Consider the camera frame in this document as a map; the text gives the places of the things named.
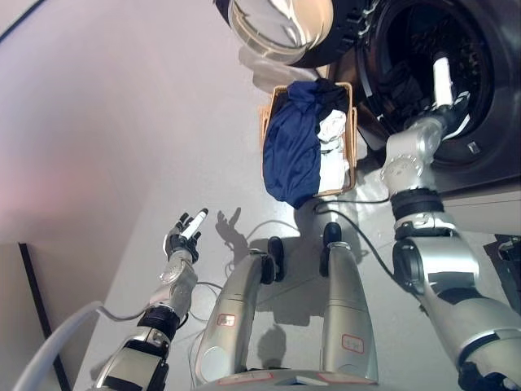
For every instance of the robot left black hand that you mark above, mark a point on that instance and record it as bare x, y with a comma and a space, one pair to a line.
179, 244

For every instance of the robot right black hand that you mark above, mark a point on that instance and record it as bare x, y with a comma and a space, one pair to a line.
456, 116

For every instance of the black garment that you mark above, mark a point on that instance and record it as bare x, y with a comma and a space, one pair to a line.
403, 87
331, 95

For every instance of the robot right silver arm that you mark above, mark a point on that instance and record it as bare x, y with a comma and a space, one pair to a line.
411, 163

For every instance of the robot left silver arm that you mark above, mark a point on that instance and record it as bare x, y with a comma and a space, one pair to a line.
142, 350

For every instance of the dark grey washing machine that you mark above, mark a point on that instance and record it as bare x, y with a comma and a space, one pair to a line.
500, 102

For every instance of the wicker laundry basket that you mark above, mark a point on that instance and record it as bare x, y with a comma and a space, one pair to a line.
352, 163

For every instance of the round washing machine door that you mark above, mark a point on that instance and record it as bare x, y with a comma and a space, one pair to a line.
281, 28

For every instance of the robot left silver leg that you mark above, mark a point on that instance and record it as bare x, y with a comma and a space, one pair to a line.
232, 309

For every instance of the robot silver leg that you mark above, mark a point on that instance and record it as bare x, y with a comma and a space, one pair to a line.
232, 309
346, 293

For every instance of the white garment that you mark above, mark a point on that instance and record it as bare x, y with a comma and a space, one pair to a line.
331, 130

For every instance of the blue garment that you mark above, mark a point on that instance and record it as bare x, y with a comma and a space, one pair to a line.
289, 150

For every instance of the robot right silver leg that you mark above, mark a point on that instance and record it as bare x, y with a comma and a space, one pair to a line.
346, 293

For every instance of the black metal frame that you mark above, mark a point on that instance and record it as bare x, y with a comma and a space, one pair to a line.
509, 252

